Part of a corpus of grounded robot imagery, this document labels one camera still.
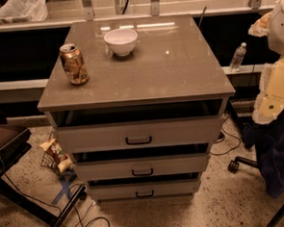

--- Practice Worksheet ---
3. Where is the black cable right floor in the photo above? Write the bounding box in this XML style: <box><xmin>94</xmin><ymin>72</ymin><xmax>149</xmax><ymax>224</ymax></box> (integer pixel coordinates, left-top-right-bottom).
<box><xmin>207</xmin><ymin>115</ymin><xmax>244</xmax><ymax>158</ymax></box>

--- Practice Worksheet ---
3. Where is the white ceramic bowl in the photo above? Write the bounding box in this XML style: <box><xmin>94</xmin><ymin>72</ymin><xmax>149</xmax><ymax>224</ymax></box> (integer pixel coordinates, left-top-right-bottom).
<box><xmin>104</xmin><ymin>28</ymin><xmax>139</xmax><ymax>56</ymax></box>

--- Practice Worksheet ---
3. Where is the black floor cable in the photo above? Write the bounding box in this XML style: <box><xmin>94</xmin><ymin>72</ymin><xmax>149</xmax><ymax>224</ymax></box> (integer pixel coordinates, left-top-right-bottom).
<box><xmin>0</xmin><ymin>145</ymin><xmax>112</xmax><ymax>227</ymax></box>

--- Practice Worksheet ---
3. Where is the small wire basket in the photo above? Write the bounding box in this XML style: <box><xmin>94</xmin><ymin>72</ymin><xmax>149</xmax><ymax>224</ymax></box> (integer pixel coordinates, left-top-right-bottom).
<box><xmin>40</xmin><ymin>135</ymin><xmax>62</xmax><ymax>174</ymax></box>

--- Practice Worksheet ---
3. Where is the grey top drawer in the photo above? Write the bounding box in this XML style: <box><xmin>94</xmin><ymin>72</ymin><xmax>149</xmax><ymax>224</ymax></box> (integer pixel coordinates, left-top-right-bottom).
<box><xmin>47</xmin><ymin>99</ymin><xmax>226</xmax><ymax>154</ymax></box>

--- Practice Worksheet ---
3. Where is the dark stand left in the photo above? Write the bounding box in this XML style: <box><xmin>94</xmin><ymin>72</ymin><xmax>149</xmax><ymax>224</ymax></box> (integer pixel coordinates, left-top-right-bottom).
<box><xmin>0</xmin><ymin>114</ymin><xmax>79</xmax><ymax>227</ymax></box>

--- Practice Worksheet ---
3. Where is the dark blue office chair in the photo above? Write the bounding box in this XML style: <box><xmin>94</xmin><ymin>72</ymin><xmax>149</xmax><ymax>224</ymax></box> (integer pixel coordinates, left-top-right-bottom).
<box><xmin>228</xmin><ymin>110</ymin><xmax>284</xmax><ymax>227</ymax></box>

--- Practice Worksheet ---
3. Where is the brown chip bag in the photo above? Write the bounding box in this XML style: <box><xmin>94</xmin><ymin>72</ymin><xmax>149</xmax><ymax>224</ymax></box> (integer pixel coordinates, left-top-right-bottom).
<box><xmin>40</xmin><ymin>139</ymin><xmax>73</xmax><ymax>173</ymax></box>

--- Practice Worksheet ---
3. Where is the grey drawer cabinet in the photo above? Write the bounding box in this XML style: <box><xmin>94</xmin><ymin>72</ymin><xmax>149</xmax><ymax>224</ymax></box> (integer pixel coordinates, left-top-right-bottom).
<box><xmin>32</xmin><ymin>11</ymin><xmax>243</xmax><ymax>207</ymax></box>

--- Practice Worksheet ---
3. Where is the grey middle drawer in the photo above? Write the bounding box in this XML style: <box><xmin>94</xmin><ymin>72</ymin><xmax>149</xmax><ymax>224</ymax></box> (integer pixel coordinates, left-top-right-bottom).
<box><xmin>74</xmin><ymin>144</ymin><xmax>209</xmax><ymax>181</ymax></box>

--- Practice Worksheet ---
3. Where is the white plastic bag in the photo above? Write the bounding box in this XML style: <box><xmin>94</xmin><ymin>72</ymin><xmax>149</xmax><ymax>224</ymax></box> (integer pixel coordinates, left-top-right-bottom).
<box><xmin>0</xmin><ymin>0</ymin><xmax>48</xmax><ymax>24</ymax></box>

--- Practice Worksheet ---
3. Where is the grey bottom drawer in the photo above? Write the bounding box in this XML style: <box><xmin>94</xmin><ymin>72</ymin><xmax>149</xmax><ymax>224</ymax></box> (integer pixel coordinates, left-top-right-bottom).
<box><xmin>88</xmin><ymin>172</ymin><xmax>201</xmax><ymax>201</ymax></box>

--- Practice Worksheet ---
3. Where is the blue tape cross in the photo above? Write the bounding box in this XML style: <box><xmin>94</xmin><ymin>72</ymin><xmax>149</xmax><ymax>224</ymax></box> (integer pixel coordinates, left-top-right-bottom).
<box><xmin>51</xmin><ymin>174</ymin><xmax>76</xmax><ymax>205</ymax></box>

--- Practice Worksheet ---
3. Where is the grey drawer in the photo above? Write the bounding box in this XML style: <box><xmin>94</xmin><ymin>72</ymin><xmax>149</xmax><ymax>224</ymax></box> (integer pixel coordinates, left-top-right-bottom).
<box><xmin>47</xmin><ymin>99</ymin><xmax>226</xmax><ymax>154</ymax></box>
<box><xmin>88</xmin><ymin>172</ymin><xmax>201</xmax><ymax>201</ymax></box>
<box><xmin>74</xmin><ymin>144</ymin><xmax>209</xmax><ymax>181</ymax></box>

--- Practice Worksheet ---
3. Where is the clear plastic water bottle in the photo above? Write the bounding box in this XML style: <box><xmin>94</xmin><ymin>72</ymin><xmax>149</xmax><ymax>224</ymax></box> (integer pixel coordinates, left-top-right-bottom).
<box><xmin>230</xmin><ymin>42</ymin><xmax>246</xmax><ymax>72</ymax></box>

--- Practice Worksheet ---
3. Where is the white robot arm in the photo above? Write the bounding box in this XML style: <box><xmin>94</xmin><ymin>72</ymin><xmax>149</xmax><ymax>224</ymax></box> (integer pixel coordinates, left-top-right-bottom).
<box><xmin>248</xmin><ymin>0</ymin><xmax>284</xmax><ymax>124</ymax></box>

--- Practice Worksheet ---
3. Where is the crushed gold soda can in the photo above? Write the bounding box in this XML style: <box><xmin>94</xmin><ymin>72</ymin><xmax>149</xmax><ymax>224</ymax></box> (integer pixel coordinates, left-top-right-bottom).
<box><xmin>59</xmin><ymin>42</ymin><xmax>89</xmax><ymax>85</ymax></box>

